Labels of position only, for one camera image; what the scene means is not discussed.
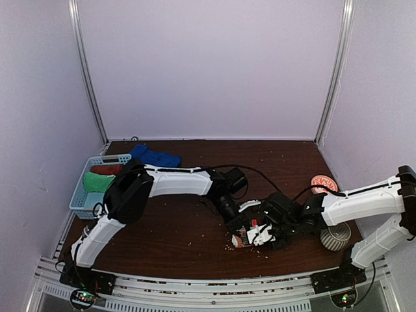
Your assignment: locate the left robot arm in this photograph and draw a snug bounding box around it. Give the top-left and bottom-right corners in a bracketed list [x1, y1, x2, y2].
[63, 161, 250, 289]

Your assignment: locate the left aluminium frame post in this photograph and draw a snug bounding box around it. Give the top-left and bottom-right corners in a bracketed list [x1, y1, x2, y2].
[68, 0, 109, 145]

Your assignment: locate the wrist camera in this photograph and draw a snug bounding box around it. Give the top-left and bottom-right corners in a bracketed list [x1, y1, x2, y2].
[238, 200, 261, 213]
[246, 224, 276, 246]

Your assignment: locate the light blue plastic basket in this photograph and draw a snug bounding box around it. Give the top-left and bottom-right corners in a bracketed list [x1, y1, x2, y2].
[69, 154, 131, 220]

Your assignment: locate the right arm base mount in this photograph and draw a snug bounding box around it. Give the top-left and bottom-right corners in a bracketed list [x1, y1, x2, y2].
[311, 268, 367, 309]

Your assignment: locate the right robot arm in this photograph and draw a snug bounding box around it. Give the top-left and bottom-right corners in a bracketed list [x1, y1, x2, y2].
[250, 166, 415, 287]

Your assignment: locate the right aluminium frame post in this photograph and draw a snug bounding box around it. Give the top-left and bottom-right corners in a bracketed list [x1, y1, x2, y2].
[314, 0, 356, 149]

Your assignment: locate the blue towel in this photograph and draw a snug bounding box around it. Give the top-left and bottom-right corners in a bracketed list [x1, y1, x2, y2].
[129, 144, 181, 168]

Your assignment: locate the grey striped mug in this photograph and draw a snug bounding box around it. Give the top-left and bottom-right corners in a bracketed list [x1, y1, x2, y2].
[320, 222, 352, 252]

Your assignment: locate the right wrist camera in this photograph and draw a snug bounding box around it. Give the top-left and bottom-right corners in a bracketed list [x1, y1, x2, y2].
[246, 224, 276, 246]

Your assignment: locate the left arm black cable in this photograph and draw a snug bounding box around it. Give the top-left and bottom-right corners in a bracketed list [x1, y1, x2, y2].
[211, 164, 283, 194]

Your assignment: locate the dark red rolled towel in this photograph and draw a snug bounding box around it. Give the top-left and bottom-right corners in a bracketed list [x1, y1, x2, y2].
[90, 164, 124, 176]

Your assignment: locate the aluminium frame post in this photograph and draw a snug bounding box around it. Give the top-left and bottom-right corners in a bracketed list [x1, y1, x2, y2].
[314, 0, 356, 149]
[68, 0, 109, 145]

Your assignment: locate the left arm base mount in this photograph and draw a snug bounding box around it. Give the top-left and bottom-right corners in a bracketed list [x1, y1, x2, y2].
[59, 269, 116, 311]

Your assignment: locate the green rolled towel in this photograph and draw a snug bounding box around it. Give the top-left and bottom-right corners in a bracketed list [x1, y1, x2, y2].
[83, 172, 116, 193]

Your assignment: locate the orange bunny pattern towel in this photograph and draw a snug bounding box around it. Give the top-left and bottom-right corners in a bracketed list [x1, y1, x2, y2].
[231, 218, 259, 248]

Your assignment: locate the orange white patterned bowl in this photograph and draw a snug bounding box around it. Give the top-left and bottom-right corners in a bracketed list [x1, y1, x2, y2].
[311, 175, 339, 194]

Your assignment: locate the front aluminium rail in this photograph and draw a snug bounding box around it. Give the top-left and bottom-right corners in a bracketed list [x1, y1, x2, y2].
[23, 257, 403, 311]

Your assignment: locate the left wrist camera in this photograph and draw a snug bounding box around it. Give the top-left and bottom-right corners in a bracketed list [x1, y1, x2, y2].
[238, 200, 261, 213]

